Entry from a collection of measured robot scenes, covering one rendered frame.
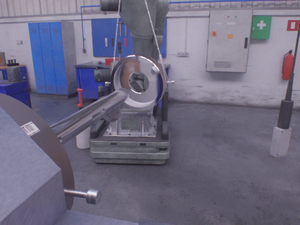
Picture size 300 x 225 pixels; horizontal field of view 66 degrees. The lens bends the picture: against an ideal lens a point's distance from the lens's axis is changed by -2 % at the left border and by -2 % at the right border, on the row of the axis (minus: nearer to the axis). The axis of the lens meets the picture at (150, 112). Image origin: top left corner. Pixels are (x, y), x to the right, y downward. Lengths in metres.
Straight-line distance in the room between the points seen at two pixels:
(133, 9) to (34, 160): 1.73
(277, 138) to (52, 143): 0.87
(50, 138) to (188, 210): 1.78
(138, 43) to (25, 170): 1.81
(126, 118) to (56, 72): 3.64
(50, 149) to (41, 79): 5.91
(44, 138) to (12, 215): 0.20
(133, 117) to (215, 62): 2.79
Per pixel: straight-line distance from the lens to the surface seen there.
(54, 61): 6.05
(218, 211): 2.20
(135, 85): 1.98
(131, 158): 2.68
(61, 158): 0.50
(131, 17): 2.03
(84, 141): 3.19
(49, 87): 6.28
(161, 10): 2.18
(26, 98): 4.32
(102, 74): 2.56
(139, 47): 2.08
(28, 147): 0.38
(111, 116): 1.67
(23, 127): 0.48
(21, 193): 0.34
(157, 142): 2.57
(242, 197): 2.42
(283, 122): 1.08
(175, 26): 5.41
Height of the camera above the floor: 1.37
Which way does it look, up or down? 17 degrees down
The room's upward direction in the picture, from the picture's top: straight up
